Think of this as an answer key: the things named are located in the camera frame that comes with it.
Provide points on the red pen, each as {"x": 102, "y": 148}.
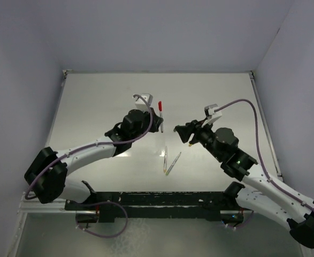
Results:
{"x": 161, "y": 123}

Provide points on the green pen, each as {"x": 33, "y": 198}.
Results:
{"x": 172, "y": 164}

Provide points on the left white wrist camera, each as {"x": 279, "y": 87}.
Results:
{"x": 143, "y": 102}

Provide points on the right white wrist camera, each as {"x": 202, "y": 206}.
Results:
{"x": 211, "y": 114}

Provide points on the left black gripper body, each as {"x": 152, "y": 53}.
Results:
{"x": 145, "y": 125}

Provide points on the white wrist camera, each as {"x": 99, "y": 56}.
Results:
{"x": 211, "y": 114}
{"x": 143, "y": 102}

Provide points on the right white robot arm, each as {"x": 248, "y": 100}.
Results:
{"x": 254, "y": 188}

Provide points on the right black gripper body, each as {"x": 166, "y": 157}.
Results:
{"x": 205, "y": 136}

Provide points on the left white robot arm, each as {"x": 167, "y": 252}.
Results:
{"x": 49, "y": 178}

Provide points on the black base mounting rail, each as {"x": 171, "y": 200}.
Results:
{"x": 105, "y": 207}

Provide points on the yellow pen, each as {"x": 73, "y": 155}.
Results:
{"x": 165, "y": 160}

